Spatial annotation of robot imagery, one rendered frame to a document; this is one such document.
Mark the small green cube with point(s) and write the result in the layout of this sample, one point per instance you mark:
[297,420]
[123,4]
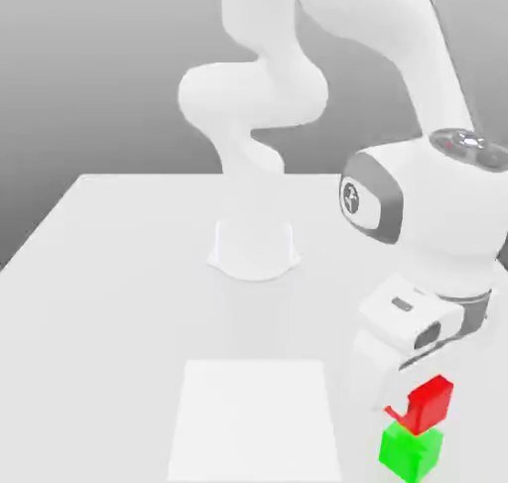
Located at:
[408,453]

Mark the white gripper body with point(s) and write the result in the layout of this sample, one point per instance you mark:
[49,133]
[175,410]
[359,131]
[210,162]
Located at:
[377,348]

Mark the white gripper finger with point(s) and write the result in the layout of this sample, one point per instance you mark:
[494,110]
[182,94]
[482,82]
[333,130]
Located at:
[391,389]

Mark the small red cube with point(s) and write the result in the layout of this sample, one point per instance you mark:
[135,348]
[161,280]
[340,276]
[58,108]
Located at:
[430,405]

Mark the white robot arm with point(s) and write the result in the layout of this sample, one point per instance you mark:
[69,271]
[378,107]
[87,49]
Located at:
[254,94]

